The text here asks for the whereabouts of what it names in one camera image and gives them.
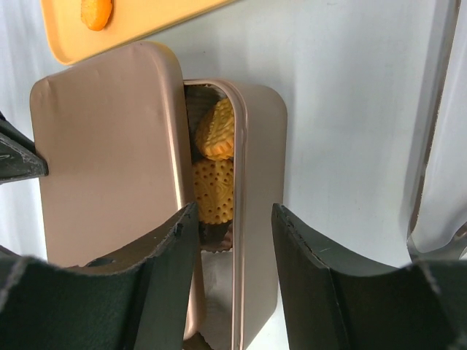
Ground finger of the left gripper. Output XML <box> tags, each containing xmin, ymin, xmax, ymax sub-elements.
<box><xmin>1</xmin><ymin>118</ymin><xmax>48</xmax><ymax>182</ymax></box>

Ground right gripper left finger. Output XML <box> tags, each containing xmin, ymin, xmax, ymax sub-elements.
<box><xmin>1</xmin><ymin>203</ymin><xmax>198</xmax><ymax>349</ymax></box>

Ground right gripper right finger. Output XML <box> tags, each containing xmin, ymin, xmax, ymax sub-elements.
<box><xmin>271</xmin><ymin>204</ymin><xmax>466</xmax><ymax>349</ymax></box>

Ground gold tin lid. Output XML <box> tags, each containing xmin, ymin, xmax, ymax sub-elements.
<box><xmin>28</xmin><ymin>40</ymin><xmax>205</xmax><ymax>340</ymax></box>

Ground tan biscuit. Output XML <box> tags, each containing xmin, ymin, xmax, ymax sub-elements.
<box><xmin>193</xmin><ymin>159</ymin><xmax>234</xmax><ymax>225</ymax></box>
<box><xmin>195</xmin><ymin>98</ymin><xmax>235</xmax><ymax>160</ymax></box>

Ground metal tongs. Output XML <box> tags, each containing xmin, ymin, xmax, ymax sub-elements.
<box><xmin>406</xmin><ymin>1</ymin><xmax>466</xmax><ymax>261</ymax></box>

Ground gold cookie tin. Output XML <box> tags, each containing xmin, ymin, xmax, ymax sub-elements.
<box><xmin>185</xmin><ymin>79</ymin><xmax>287</xmax><ymax>349</ymax></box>

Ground yellow plastic tray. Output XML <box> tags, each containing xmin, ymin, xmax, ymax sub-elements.
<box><xmin>41</xmin><ymin>0</ymin><xmax>229</xmax><ymax>66</ymax></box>

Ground orange fish cookie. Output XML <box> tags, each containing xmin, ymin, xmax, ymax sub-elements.
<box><xmin>80</xmin><ymin>0</ymin><xmax>113</xmax><ymax>31</ymax></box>

